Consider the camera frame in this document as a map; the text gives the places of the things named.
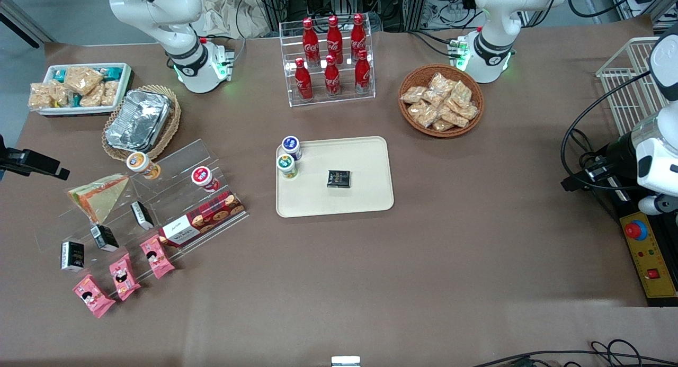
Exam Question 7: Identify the blue lid yogurt cup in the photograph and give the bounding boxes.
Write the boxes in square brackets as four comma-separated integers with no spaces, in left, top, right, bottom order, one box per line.
[281,136,303,161]

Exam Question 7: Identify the beige plastic serving tray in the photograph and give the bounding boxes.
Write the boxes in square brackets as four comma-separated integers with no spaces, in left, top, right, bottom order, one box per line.
[275,136,395,218]

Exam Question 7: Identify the red lid yogurt cup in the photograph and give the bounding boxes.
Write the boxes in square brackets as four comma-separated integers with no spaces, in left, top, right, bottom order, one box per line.
[191,166,220,193]

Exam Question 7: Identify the yellow emergency stop box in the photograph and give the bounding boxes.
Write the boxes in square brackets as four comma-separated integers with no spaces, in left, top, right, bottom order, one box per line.
[619,210,678,300]

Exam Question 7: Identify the grey aluminium bar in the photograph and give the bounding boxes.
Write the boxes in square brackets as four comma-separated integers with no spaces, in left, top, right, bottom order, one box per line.
[0,0,55,49]

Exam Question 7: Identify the green lid yogurt cup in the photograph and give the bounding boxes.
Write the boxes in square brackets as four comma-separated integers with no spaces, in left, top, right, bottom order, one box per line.
[276,154,298,180]

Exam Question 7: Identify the clear acrylic bottle rack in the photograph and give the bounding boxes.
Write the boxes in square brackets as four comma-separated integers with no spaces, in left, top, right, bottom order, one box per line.
[279,18,376,109]

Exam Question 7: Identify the stacked aluminium foil trays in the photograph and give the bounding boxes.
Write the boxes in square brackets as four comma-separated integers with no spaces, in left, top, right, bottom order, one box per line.
[104,89,173,151]

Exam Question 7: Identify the white rectangular plastic bin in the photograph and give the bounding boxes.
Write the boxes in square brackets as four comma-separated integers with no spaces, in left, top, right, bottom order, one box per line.
[29,62,133,117]

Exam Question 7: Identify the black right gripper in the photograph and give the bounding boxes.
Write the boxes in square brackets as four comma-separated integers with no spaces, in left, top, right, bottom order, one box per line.
[0,136,71,181]

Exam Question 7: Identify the crumpled beige paper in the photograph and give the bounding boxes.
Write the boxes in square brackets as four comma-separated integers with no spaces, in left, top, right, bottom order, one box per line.
[200,0,272,40]

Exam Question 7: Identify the pink snack packet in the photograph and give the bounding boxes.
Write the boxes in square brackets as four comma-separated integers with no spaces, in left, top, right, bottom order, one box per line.
[72,274,117,319]
[139,235,176,280]
[109,253,142,302]

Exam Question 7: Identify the red cola bottle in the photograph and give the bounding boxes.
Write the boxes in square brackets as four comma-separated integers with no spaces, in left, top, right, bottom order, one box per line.
[350,13,368,61]
[294,57,314,101]
[302,17,320,66]
[354,49,372,94]
[326,15,344,64]
[323,54,342,98]

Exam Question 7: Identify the round brown wicker basket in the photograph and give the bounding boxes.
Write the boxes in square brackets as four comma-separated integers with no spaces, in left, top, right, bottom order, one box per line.
[398,64,485,139]

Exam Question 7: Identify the clear acrylic stepped display stand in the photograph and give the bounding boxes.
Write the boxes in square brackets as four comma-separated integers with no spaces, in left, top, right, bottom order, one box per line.
[36,139,250,268]

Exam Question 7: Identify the small black carton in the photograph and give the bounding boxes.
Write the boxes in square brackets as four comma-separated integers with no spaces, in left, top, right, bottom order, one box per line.
[90,225,120,253]
[60,241,86,273]
[130,200,155,230]

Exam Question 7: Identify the triangular sandwich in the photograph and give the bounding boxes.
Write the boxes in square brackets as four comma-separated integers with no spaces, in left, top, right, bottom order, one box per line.
[67,174,130,225]

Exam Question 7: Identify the large rice cracker bag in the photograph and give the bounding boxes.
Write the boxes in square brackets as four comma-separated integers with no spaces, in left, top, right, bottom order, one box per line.
[64,66,104,95]

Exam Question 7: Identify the orange lid yogurt cup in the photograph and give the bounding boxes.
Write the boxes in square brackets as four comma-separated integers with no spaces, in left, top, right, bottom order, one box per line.
[126,151,162,181]

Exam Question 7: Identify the red emergency stop button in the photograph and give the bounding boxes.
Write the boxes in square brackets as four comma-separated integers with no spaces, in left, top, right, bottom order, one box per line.
[625,219,650,242]

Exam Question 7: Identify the black looped cable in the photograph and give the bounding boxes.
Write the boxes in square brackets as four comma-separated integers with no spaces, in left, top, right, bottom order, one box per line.
[560,69,653,192]

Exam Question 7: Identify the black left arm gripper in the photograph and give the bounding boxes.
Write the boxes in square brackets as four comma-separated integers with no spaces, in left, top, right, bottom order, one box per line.
[561,131,645,193]

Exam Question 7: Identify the oval light wicker basket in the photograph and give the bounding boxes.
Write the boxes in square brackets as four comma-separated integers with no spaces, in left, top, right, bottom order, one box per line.
[101,84,182,163]

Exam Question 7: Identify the red tartan cookie box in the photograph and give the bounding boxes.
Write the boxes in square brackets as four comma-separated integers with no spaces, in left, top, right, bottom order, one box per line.
[158,191,246,249]

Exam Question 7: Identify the black floor cables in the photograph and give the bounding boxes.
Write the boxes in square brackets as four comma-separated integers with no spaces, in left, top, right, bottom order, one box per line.
[470,339,678,367]

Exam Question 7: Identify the white wire basket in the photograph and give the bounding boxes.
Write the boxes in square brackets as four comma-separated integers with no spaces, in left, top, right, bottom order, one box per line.
[595,37,669,138]

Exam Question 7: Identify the black foil snack packet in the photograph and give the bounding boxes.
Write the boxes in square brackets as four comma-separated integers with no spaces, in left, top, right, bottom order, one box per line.
[326,169,352,189]

